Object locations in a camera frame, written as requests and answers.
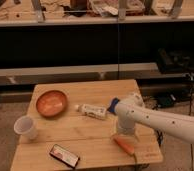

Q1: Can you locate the metal shelf rack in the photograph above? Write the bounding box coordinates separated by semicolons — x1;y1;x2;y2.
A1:
0;0;194;88

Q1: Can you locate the blue sponge block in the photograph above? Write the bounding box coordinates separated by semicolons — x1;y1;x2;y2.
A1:
107;98;120;115

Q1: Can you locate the black rectangular box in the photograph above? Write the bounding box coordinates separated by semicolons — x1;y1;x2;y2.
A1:
49;144;80;168

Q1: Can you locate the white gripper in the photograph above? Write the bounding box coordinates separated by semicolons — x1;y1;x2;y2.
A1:
112;124;137;141

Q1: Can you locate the orange wooden bowl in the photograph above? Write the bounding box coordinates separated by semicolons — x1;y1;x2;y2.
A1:
36;90;68;117

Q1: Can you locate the white tube bottle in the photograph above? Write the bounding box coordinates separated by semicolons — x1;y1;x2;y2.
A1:
75;104;107;120

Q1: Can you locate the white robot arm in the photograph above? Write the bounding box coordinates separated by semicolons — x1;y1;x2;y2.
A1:
108;92;194;145

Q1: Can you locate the wooden table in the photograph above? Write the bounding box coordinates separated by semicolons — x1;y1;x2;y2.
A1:
11;80;163;171

